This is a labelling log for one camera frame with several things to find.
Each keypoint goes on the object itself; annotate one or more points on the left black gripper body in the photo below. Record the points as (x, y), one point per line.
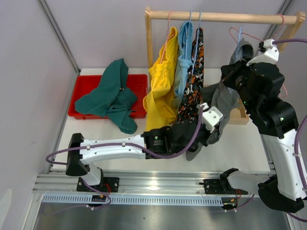
(202, 138)

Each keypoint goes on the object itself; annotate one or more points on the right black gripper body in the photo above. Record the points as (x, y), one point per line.
(238, 77)

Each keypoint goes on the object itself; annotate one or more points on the blue hanger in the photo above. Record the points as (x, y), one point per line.
(239, 49)
(196, 45)
(190, 19)

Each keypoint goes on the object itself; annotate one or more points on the grey shorts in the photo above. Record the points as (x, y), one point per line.
(225, 99)

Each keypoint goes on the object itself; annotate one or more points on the dark green shorts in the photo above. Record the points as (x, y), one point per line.
(111, 98)

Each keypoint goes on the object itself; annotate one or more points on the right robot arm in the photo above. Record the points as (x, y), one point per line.
(258, 87)

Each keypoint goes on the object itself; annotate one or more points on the camouflage patterned shorts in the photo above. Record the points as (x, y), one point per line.
(187, 109)

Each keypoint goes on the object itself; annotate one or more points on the yellow shorts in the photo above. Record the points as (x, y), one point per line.
(157, 103)

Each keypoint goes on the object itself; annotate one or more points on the light blue shorts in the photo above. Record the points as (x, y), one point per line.
(183, 62)

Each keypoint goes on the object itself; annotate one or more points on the blue hanger under camouflage shorts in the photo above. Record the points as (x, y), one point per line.
(196, 45)

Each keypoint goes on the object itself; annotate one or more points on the pink hanger under yellow shorts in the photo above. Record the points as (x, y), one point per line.
(167, 36)

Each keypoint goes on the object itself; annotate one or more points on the wooden clothes rack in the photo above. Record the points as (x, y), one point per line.
(293, 23)

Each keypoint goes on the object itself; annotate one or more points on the red plastic bin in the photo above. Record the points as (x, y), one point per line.
(85, 84)

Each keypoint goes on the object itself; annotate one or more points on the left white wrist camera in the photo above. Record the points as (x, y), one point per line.
(210, 116)

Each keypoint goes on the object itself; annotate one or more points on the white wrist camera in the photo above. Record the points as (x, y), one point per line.
(210, 116)
(269, 53)

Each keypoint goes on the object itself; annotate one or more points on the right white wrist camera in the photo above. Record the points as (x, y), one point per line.
(269, 53)

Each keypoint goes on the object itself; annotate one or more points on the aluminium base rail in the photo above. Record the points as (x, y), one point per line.
(132, 182)

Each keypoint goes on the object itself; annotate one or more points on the white slotted cable duct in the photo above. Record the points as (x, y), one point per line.
(134, 200)

